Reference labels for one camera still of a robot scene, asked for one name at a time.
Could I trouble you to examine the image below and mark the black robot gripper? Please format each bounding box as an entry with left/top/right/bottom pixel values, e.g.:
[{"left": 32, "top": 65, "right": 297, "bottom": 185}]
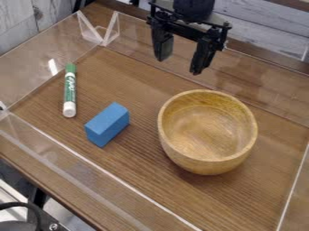
[{"left": 147, "top": 0, "right": 231, "bottom": 75}]

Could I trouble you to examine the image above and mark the blue foam block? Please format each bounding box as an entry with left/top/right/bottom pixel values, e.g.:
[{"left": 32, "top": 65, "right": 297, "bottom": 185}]
[{"left": 84, "top": 102, "right": 130, "bottom": 147}]

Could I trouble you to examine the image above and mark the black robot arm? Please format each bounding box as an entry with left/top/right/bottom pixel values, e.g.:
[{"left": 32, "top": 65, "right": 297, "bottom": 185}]
[{"left": 147, "top": 0, "right": 231, "bottom": 75}]

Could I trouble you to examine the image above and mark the brown wooden bowl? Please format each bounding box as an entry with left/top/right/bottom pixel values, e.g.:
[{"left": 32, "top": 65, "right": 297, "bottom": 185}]
[{"left": 156, "top": 89, "right": 258, "bottom": 175}]

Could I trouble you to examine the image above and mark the green dry-erase marker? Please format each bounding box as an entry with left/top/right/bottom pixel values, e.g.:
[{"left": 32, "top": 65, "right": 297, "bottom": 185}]
[{"left": 63, "top": 63, "right": 76, "bottom": 117}]

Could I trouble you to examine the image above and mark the clear acrylic tray wall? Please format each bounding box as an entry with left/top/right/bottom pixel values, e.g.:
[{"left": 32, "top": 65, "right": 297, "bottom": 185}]
[{"left": 0, "top": 7, "right": 309, "bottom": 231}]

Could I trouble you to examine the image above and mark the black metal table bracket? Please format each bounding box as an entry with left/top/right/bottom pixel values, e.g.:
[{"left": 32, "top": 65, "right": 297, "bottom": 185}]
[{"left": 28, "top": 188, "right": 68, "bottom": 231}]

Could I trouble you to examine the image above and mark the black cable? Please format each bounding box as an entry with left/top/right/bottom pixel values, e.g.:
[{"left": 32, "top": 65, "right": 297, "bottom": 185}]
[{"left": 0, "top": 201, "right": 43, "bottom": 231}]

